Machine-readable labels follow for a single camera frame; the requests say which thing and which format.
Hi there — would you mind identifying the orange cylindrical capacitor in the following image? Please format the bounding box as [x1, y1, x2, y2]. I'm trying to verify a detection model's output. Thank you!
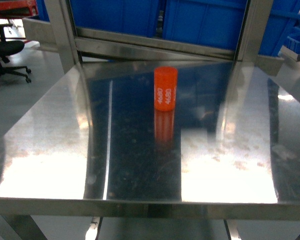
[154, 66, 178, 112]

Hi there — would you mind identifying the blue plastic bin right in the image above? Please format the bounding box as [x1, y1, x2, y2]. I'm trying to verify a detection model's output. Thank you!
[162, 0, 247, 51]

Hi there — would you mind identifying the blue plastic bin left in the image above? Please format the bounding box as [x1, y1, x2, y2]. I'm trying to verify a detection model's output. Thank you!
[70, 0, 160, 38]

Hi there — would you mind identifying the red metal table frame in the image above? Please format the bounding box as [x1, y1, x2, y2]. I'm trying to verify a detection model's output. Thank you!
[0, 0, 39, 19]

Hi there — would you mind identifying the blue plastic bin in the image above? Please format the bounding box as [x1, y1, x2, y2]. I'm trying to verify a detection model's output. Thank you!
[162, 0, 247, 51]
[70, 0, 160, 38]

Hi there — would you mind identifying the black office chair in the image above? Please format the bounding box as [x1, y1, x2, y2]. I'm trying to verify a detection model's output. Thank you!
[0, 23, 32, 83]

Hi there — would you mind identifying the stainless steel rack frame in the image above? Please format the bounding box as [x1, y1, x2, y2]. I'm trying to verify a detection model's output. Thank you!
[22, 0, 284, 76]

